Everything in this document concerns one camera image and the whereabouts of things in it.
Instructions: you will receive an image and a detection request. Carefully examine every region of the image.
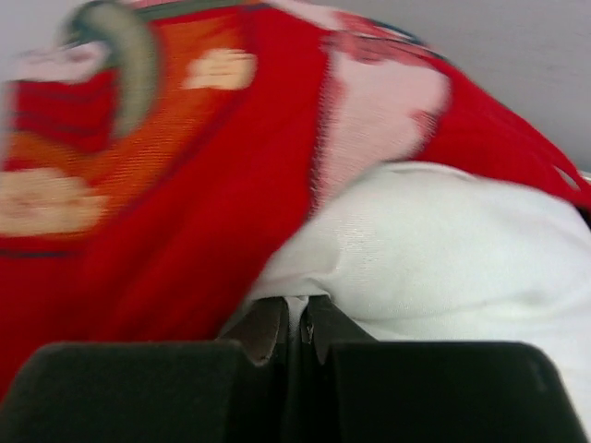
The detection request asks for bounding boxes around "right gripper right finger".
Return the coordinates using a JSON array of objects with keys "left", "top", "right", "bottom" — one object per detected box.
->
[{"left": 301, "top": 296, "right": 586, "bottom": 442}]

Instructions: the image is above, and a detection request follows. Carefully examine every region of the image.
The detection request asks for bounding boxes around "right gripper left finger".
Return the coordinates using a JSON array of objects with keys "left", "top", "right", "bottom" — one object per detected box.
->
[{"left": 1, "top": 298, "right": 288, "bottom": 442}]

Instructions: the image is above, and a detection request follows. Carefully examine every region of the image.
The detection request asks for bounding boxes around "white pillow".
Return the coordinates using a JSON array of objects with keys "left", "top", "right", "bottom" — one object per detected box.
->
[{"left": 248, "top": 162, "right": 590, "bottom": 425}]

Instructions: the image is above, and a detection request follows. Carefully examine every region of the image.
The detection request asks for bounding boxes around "red patterned pillowcase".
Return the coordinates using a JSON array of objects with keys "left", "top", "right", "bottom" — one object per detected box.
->
[{"left": 1, "top": 1, "right": 590, "bottom": 390}]

